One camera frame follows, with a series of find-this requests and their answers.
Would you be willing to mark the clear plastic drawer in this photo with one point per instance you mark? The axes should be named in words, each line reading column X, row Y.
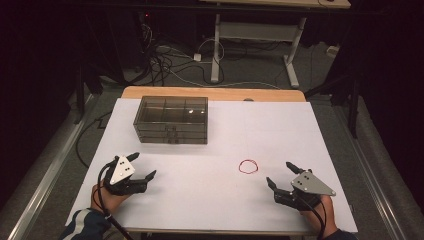
column 156, row 140

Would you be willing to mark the black metal stand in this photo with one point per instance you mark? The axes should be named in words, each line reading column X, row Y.
column 353, row 110
column 80, row 96

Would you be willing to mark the white power strip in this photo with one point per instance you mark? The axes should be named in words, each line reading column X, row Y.
column 332, row 50

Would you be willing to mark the clear brown drawer box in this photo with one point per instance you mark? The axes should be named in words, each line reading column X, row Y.
column 171, row 116

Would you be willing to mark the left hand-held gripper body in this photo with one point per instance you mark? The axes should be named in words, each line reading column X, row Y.
column 121, row 170

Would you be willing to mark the person's right hand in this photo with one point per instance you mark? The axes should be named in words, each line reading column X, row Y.
column 325, row 216

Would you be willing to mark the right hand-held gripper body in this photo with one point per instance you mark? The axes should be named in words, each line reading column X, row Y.
column 308, row 185

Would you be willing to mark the red rubber band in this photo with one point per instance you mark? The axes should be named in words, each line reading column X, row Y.
column 239, row 166

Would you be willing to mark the white power adapter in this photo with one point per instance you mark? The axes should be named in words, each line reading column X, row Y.
column 197, row 57

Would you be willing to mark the metal floor rail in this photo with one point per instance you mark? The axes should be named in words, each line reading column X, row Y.
column 373, row 180
column 50, row 173

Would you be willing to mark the white-legged wooden desk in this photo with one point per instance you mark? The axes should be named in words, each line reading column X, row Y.
column 256, row 31

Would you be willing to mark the person's left hand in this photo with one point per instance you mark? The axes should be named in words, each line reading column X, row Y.
column 103, row 200

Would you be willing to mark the white table sheet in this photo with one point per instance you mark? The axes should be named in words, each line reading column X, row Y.
column 216, row 196

